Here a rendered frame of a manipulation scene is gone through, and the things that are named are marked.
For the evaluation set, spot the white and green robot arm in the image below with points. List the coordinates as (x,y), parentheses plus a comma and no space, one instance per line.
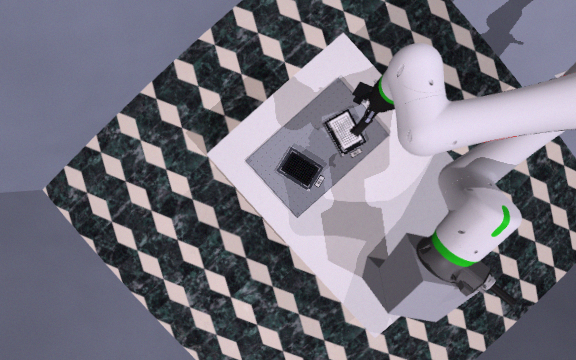
(480,216)

